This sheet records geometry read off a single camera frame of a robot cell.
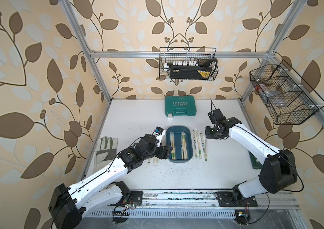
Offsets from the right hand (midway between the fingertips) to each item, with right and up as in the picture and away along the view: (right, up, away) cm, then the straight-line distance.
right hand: (208, 134), depth 87 cm
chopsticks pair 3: (-33, -16, +2) cm, 37 cm away
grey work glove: (-65, -11, +5) cm, 66 cm away
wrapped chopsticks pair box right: (-14, -9, +7) cm, 18 cm away
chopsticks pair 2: (+1, -8, +7) cm, 11 cm away
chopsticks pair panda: (-6, -5, +10) cm, 13 cm away
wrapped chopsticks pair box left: (-22, -13, +2) cm, 25 cm away
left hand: (-25, -4, -12) cm, 28 cm away
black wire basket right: (+38, +20, -14) cm, 45 cm away
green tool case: (-15, +19, +25) cm, 35 cm away
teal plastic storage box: (-18, +1, +13) cm, 22 cm away
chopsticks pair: (-1, -9, +7) cm, 11 cm away
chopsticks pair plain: (-4, -7, +9) cm, 12 cm away
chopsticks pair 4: (-32, -17, +1) cm, 36 cm away
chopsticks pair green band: (-37, -16, +1) cm, 40 cm away
